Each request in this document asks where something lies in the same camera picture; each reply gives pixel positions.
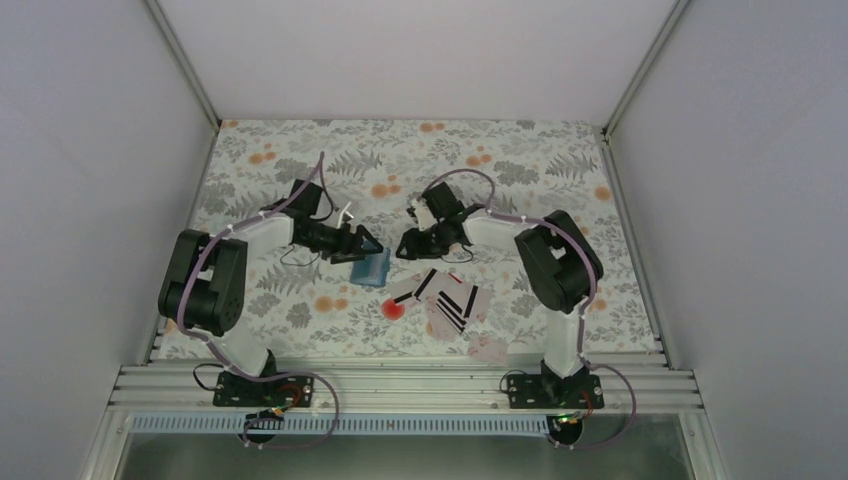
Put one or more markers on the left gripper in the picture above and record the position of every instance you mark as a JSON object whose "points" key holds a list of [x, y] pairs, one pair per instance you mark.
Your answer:
{"points": [[349, 251]]}

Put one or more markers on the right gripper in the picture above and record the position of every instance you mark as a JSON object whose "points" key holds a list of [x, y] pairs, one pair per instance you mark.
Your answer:
{"points": [[416, 247]]}

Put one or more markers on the teal card holder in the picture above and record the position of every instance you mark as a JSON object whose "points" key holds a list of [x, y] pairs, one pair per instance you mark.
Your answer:
{"points": [[372, 271]]}

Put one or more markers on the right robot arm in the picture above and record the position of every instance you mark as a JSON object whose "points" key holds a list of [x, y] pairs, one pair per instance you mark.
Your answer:
{"points": [[561, 267]]}

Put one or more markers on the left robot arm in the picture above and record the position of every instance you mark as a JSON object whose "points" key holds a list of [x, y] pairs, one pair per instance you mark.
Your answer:
{"points": [[204, 286]]}

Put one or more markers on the black striped card pile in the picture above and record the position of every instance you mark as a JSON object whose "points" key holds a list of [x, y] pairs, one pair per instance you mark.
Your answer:
{"points": [[451, 306]]}

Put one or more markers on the floral table mat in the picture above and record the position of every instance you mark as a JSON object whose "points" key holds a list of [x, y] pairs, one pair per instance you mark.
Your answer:
{"points": [[298, 305]]}

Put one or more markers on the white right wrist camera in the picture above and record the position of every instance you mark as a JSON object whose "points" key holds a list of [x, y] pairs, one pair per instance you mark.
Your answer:
{"points": [[421, 214]]}

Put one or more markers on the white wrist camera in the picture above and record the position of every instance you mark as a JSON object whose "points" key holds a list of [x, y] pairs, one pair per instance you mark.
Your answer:
{"points": [[421, 214], [343, 214]]}

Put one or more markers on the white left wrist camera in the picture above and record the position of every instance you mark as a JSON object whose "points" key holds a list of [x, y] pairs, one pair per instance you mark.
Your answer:
{"points": [[343, 214]]}

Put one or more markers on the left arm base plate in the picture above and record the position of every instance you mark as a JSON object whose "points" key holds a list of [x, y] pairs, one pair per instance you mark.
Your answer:
{"points": [[235, 391]]}

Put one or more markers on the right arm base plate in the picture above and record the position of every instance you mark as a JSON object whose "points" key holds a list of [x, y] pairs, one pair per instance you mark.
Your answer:
{"points": [[527, 392]]}

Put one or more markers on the aluminium rail frame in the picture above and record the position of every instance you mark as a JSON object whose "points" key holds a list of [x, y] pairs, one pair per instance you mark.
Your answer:
{"points": [[428, 385]]}

